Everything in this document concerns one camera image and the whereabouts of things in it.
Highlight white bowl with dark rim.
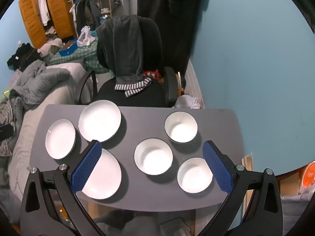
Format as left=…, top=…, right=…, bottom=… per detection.
left=134, top=138, right=174, bottom=176
left=177, top=157, right=213, bottom=194
left=164, top=111, right=198, bottom=143

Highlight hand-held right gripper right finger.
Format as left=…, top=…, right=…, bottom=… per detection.
left=202, top=140, right=285, bottom=236

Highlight beige plush pillow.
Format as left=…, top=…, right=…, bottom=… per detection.
left=37, top=38, right=66, bottom=57

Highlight dark clothes on rack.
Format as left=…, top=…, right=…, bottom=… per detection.
left=70, top=0, right=100, bottom=33

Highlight striped grey cloth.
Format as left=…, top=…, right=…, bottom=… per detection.
left=0, top=96, right=25, bottom=158

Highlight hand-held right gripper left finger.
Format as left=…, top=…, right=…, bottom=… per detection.
left=20, top=140, right=102, bottom=236

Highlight cardboard box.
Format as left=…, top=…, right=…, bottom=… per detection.
left=277, top=172, right=306, bottom=196

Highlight wooden louvered wardrobe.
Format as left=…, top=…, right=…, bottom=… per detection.
left=18, top=0, right=77, bottom=50

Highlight crumpled white plastic bag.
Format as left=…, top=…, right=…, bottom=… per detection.
left=173, top=95, right=201, bottom=109

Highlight blue box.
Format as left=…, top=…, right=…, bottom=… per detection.
left=58, top=39, right=79, bottom=57

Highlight black hanging garments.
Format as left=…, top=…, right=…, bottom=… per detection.
left=132, top=0, right=211, bottom=79

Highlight white ribbed panel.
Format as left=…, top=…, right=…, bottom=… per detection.
left=183, top=59, right=206, bottom=109

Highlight black office chair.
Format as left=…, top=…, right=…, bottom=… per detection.
left=74, top=17, right=178, bottom=108

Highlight orange and white object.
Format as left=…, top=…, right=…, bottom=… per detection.
left=299, top=161, right=315, bottom=195

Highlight black clothes pile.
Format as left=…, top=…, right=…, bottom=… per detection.
left=7, top=43, right=43, bottom=70

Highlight red item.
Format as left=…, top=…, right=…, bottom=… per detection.
left=143, top=70, right=161, bottom=81

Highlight wooden plank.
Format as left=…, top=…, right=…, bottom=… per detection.
left=241, top=155, right=254, bottom=217

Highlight green checkered cloth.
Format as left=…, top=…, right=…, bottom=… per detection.
left=49, top=36, right=111, bottom=74

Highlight grey hoodie on chair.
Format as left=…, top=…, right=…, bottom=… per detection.
left=95, top=15, right=153, bottom=98

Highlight white hanging shirt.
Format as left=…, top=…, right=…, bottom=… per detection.
left=38, top=0, right=51, bottom=26

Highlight grey duvet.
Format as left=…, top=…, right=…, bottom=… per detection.
left=7, top=60, right=72, bottom=109

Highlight bed with light sheet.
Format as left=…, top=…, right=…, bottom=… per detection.
left=7, top=63, right=93, bottom=202

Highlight white plate with dark rim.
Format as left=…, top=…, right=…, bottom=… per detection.
left=78, top=100, right=122, bottom=143
left=81, top=148, right=122, bottom=200
left=45, top=118, right=77, bottom=160

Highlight white plastic bag with handles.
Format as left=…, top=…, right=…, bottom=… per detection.
left=77, top=26, right=96, bottom=47

